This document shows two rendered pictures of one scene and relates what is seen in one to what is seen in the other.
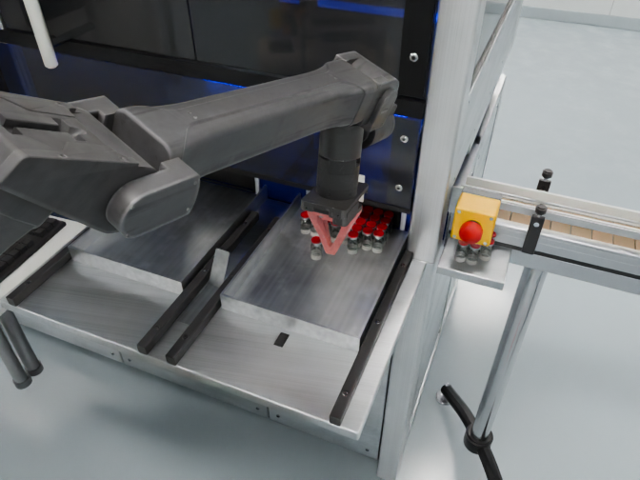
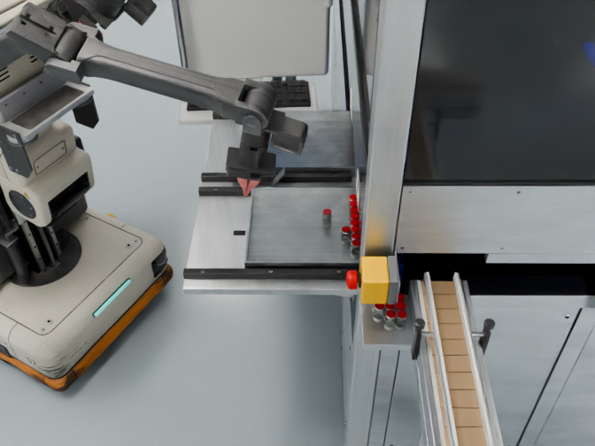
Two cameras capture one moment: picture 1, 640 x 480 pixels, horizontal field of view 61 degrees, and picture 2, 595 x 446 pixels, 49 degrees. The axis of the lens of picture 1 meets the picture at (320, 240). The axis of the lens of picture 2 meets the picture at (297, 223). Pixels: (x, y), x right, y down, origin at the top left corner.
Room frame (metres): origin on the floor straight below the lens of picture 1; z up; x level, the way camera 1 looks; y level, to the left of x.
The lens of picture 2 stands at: (0.33, -1.05, 2.03)
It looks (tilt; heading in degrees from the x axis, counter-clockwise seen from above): 44 degrees down; 69
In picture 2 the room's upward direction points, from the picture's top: 1 degrees counter-clockwise
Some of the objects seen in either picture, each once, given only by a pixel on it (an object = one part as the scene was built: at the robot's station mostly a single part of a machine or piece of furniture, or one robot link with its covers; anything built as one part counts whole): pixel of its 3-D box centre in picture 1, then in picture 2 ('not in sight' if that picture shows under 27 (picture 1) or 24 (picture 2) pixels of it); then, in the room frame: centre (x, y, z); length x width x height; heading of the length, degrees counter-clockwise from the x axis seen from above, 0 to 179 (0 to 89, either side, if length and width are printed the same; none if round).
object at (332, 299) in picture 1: (325, 261); (318, 227); (0.79, -0.01, 0.90); 0.34 x 0.26 x 0.04; 157
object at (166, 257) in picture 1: (175, 220); (317, 142); (0.92, 0.30, 0.90); 0.34 x 0.26 x 0.04; 157
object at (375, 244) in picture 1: (341, 231); (354, 226); (0.87, -0.04, 0.91); 0.18 x 0.02 x 0.05; 67
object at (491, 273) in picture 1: (475, 256); (392, 322); (0.83, -0.32, 0.87); 0.14 x 0.13 x 0.02; 157
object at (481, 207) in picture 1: (475, 216); (377, 280); (0.80, -0.29, 1.00); 0.08 x 0.07 x 0.07; 157
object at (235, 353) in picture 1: (230, 271); (291, 189); (0.79, 0.17, 0.87); 0.70 x 0.48 x 0.02; 67
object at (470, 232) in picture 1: (470, 230); (355, 280); (0.76, -0.27, 1.00); 0.04 x 0.04 x 0.04; 67
